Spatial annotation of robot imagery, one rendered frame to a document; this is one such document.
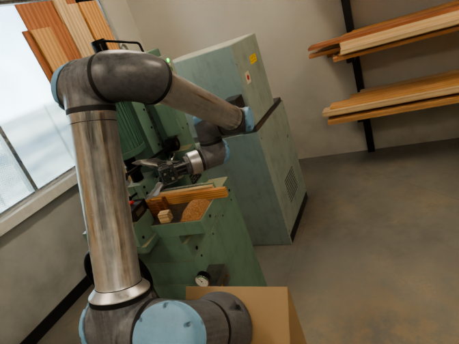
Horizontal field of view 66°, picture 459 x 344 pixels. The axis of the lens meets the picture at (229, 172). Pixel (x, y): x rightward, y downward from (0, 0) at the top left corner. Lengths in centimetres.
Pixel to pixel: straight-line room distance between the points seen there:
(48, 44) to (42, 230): 138
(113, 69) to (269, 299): 68
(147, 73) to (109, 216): 34
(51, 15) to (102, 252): 263
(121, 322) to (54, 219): 211
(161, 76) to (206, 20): 291
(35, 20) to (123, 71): 241
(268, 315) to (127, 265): 38
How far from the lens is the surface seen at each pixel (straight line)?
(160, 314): 82
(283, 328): 98
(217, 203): 148
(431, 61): 346
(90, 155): 86
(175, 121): 157
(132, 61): 83
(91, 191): 87
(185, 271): 154
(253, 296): 101
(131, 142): 146
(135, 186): 154
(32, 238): 287
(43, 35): 310
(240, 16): 359
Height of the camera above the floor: 152
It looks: 22 degrees down
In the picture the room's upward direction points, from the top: 19 degrees counter-clockwise
